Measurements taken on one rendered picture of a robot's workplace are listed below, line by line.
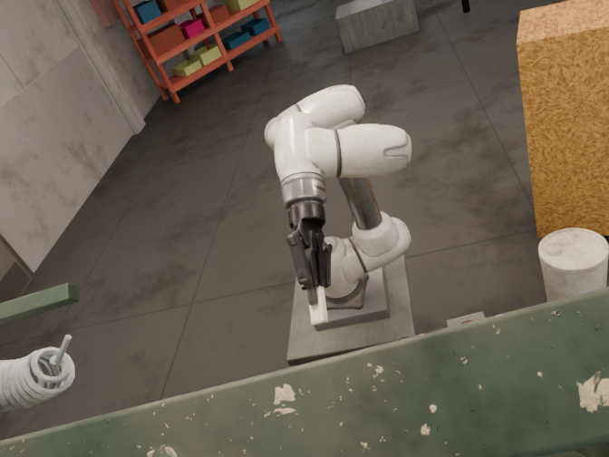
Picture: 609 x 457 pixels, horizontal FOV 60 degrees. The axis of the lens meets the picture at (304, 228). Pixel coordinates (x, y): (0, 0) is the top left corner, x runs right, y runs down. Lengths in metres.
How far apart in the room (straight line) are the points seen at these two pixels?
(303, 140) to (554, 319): 0.75
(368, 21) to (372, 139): 6.13
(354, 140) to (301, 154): 0.11
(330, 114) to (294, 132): 0.54
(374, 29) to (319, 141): 6.18
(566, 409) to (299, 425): 0.19
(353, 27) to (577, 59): 4.79
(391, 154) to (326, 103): 0.55
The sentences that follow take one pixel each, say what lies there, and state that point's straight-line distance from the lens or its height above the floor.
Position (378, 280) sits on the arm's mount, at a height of 0.81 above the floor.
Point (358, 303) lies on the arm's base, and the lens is 2.07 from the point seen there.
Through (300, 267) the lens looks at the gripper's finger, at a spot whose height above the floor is 1.63.
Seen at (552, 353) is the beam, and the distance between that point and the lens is 0.42.
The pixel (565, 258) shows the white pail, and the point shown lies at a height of 0.36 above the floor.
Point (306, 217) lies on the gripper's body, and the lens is 1.02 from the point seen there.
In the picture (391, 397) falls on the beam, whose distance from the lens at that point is 0.42.
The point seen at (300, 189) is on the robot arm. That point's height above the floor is 1.72.
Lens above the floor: 2.23
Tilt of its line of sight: 33 degrees down
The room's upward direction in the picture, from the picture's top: 23 degrees counter-clockwise
